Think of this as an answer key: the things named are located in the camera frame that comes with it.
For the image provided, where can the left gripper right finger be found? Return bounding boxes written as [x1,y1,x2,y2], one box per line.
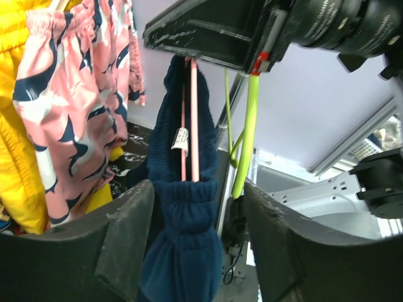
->
[244,182,402,302]

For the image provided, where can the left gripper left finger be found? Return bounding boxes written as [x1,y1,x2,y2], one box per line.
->
[1,180,154,301]

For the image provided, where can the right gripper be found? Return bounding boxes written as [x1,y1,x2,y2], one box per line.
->
[245,1,402,80]

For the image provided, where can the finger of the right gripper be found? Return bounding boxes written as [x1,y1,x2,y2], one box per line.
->
[143,0,269,70]

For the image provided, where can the pink hanger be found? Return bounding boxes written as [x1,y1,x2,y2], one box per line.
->
[181,57,200,182]

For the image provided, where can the navy blue shorts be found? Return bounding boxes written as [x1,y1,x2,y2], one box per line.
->
[127,56,222,301]

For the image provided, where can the green hanger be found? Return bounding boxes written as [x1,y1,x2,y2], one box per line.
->
[224,69,259,199]

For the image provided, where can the yellow shorts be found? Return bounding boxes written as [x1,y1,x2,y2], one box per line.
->
[1,1,122,234]

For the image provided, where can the pink white patterned shorts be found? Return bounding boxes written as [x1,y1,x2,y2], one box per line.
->
[13,1,145,226]

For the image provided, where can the beige hanger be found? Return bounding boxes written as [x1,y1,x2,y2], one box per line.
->
[48,0,69,11]

